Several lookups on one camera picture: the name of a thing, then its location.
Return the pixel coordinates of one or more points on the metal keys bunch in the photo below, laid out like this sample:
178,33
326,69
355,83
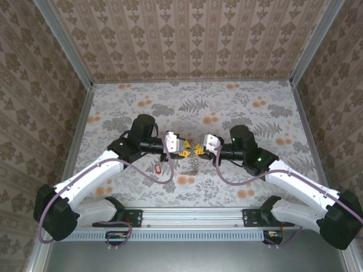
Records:
193,165

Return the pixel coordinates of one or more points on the red key tag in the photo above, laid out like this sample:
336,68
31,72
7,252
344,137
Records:
156,169

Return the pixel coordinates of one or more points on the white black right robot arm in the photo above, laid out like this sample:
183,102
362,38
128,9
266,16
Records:
295,179

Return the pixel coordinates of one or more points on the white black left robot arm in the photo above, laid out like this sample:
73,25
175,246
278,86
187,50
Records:
90,173

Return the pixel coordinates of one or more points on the aluminium base beam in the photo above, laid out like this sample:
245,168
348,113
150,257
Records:
193,216

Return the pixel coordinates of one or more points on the aluminium table side rail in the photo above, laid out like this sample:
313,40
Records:
78,136
309,133

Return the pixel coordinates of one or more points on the aluminium frame post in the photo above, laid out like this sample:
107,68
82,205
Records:
65,45
314,42

